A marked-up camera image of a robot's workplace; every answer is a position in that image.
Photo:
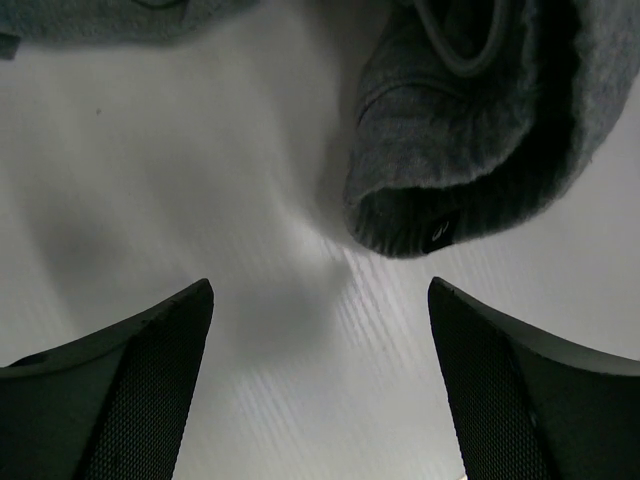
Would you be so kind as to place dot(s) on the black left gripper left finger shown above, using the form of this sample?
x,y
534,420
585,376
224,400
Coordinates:
x,y
110,405

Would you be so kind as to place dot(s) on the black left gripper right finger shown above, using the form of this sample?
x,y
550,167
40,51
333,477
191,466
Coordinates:
x,y
527,404

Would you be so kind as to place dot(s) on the grey shorts with drawstring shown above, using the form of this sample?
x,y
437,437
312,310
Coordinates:
x,y
472,117

